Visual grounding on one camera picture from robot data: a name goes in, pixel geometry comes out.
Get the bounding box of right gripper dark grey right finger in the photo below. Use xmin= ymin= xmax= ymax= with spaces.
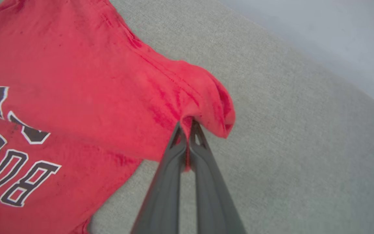
xmin=189 ymin=119 xmax=247 ymax=234

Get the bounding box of red basketball jersey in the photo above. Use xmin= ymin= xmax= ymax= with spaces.
xmin=0 ymin=0 xmax=236 ymax=234

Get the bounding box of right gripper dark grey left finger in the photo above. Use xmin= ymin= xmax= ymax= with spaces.
xmin=131 ymin=121 xmax=187 ymax=234

